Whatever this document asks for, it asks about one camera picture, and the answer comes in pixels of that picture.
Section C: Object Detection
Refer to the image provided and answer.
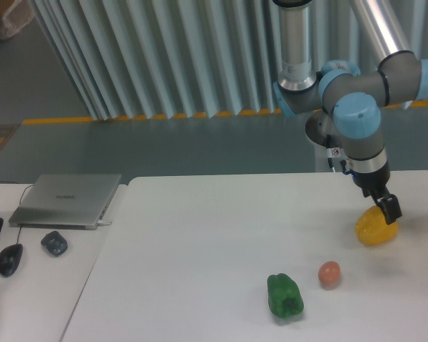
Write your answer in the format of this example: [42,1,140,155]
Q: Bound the corrugated grey partition screen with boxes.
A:
[26,0,428,122]

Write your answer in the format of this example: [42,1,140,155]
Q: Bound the silver closed laptop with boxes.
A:
[9,174,121,229]

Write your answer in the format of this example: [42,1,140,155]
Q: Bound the cardboard box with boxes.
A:
[0,0,34,41]

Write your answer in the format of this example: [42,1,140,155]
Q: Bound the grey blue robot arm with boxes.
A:
[274,1,428,224]

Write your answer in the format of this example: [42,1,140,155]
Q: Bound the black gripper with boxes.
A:
[340,156,402,224]

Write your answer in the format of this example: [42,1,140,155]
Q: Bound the green bell pepper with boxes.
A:
[267,273,304,319]

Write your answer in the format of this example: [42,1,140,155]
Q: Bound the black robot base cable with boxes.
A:
[325,134,340,174]

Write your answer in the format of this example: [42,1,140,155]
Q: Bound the brown egg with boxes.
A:
[318,261,341,286]

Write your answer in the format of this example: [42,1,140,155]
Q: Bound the black mouse cable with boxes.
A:
[0,180,35,247]

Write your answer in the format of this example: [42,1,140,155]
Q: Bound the yellow bell pepper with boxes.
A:
[355,206,399,246]

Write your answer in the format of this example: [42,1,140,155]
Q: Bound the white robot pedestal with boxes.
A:
[305,110,347,174]

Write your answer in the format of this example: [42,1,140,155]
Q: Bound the dark grey earbuds case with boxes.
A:
[41,231,68,257]

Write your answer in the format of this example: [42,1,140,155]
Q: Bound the black computer mouse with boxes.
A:
[0,244,24,277]

